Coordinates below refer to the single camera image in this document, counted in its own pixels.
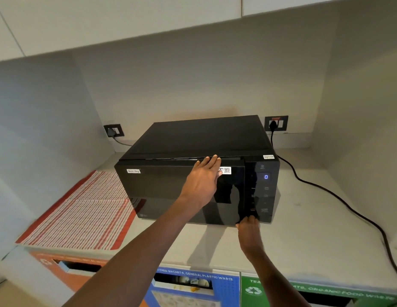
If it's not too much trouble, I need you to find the thick black power cable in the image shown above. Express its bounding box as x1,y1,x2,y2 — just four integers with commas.
270,130,397,284

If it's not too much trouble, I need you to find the orange waste bin front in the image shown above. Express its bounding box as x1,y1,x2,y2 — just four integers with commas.
28,251,148,307

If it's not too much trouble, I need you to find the person's left hand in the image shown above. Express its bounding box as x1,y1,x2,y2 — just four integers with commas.
179,155,223,206

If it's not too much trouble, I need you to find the green waste bin front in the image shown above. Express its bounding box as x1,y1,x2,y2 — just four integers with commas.
240,275,397,307

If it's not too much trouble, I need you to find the waste inside bin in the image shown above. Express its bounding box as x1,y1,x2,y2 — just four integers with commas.
173,276,213,293

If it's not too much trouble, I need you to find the person's left forearm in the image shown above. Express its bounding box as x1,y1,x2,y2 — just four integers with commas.
62,196,199,307

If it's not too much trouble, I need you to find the blue waste bin front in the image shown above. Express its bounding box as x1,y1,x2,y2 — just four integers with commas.
143,266,241,307

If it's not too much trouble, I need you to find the person's right hand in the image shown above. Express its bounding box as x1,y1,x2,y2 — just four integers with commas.
236,215,265,256

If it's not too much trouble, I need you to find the black wall socket plate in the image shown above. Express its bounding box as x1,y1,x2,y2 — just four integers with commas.
103,124,125,138

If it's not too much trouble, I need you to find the person's right forearm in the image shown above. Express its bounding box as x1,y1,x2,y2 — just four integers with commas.
247,248,312,307

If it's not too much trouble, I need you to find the black microwave oven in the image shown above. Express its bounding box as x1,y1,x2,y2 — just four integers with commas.
114,115,280,226

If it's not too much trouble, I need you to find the red striped white cloth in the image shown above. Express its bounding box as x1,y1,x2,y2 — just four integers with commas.
15,170,146,252

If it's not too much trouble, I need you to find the black socket plate red switch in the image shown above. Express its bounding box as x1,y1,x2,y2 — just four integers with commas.
264,116,289,132

